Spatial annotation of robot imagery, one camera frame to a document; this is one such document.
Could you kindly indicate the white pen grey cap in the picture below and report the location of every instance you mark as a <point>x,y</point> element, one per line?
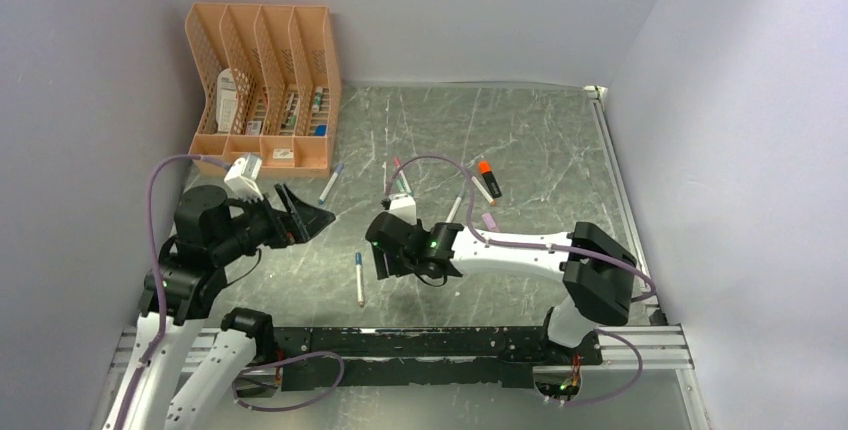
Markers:
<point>454,208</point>

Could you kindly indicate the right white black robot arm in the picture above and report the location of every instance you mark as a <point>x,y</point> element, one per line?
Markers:
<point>595,272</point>

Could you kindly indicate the white pen orange tip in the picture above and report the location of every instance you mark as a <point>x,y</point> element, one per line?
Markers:
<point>360,287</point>

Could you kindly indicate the white paper packet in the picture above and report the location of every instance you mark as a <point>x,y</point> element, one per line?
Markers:
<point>226,101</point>

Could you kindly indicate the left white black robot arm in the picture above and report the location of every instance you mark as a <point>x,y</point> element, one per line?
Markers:
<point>213,230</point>

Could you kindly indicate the black orange highlighter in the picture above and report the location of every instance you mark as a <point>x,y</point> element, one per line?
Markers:
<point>489,179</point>

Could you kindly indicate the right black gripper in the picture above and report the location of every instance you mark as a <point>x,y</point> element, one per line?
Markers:
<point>388,266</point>

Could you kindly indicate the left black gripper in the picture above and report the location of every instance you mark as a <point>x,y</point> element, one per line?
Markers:
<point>314,219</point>

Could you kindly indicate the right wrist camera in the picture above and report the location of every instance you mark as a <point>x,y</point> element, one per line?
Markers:
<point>401,205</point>

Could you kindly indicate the aluminium rail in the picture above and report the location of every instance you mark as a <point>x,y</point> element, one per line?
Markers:
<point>661,347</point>

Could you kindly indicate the white pen orange cap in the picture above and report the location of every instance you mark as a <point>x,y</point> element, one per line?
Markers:
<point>483,190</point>

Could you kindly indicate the purple pink highlighter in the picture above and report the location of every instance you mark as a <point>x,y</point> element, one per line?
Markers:
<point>490,222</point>

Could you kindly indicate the orange plastic file organizer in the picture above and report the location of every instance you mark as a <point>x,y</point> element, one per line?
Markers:
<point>284,62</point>

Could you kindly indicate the white pen blue cap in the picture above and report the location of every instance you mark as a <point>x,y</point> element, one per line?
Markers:
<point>330,183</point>

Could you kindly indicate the black base frame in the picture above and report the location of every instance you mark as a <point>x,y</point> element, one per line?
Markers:
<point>381,357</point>

